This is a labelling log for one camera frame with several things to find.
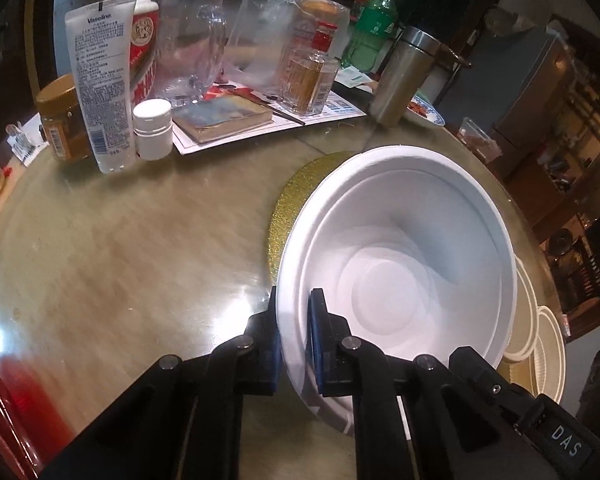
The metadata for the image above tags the small clear packet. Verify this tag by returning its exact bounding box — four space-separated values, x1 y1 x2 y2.
6 124 48 167

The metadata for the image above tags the white lotion tube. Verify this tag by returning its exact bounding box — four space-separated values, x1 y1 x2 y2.
64 0 138 175

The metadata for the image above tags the gold glitter round placemat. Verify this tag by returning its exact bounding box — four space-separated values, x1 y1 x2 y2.
268 151 361 286

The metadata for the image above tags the blue white ceramic plate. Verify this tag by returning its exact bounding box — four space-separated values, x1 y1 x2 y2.
405 92 447 127

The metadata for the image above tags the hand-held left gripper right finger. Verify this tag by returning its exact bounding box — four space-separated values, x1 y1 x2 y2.
306 288 531 480

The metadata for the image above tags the green white paper packet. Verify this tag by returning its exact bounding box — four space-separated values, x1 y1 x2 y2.
337 65 376 88

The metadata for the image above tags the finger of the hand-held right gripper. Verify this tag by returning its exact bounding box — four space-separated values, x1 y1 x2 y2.
449 346 525 426

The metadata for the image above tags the printed paper leaflet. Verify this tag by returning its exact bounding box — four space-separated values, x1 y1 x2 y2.
172 82 368 156

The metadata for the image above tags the brown jar gold lid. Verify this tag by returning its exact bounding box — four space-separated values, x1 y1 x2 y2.
35 74 95 162

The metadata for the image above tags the white foam bowl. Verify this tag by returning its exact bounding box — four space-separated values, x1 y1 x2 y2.
300 160 506 363
274 145 520 438

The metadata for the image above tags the amber liquor bottle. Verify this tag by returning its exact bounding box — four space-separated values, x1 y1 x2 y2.
280 20 341 116

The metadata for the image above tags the red white liquor bottle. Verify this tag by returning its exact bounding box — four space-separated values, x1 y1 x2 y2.
111 0 161 106

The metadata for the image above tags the green plastic bottle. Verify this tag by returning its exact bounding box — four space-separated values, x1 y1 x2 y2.
341 0 400 75

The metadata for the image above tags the clear glass mug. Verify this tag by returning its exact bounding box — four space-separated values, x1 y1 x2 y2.
156 0 228 108

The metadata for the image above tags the clear plastic container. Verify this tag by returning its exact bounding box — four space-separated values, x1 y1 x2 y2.
456 117 503 163

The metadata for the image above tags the clear plastic bag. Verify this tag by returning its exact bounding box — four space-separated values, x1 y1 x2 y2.
227 0 331 91

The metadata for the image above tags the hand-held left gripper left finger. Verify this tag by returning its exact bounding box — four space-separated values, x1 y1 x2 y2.
40 285 283 480

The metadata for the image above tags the worn book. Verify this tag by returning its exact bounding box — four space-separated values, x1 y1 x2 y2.
172 96 274 144

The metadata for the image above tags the grey refrigerator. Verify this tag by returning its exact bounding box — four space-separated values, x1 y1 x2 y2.
437 25 576 171

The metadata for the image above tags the red glass plate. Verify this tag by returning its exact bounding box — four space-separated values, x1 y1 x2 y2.
0 350 46 480

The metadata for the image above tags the small white pill bottle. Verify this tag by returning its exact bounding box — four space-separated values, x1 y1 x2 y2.
132 99 174 161

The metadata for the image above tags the steel thermos flask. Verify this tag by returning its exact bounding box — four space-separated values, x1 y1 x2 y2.
369 25 440 127

